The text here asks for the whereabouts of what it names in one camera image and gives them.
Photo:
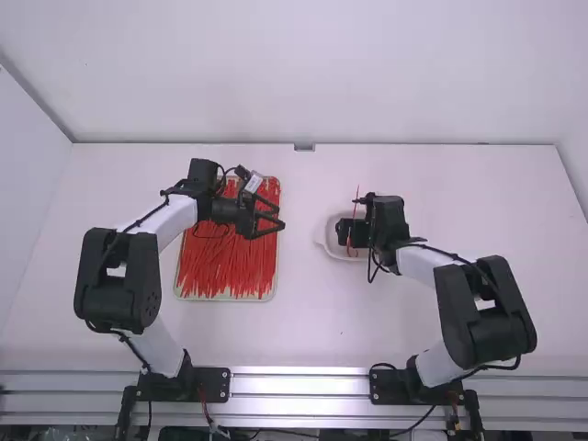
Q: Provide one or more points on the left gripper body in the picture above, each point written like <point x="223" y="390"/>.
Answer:
<point x="248" y="220"/>

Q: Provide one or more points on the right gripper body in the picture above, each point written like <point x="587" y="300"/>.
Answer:
<point x="360" y="234"/>

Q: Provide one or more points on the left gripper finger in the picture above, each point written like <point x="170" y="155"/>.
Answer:
<point x="280" y="225"/>
<point x="266" y="203"/>

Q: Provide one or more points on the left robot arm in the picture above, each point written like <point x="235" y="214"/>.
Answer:
<point x="156" y="220"/>

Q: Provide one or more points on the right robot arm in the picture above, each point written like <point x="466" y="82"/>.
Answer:
<point x="422" y="264"/>

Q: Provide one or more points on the white dish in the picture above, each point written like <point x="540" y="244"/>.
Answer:
<point x="328" y="229"/>

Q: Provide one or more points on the pale tray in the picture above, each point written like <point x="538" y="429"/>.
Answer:
<point x="225" y="299"/>

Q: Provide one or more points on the silver rails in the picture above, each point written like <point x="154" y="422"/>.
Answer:
<point x="298" y="390"/>

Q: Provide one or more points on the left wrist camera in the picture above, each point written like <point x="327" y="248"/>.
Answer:
<point x="252" y="183"/>

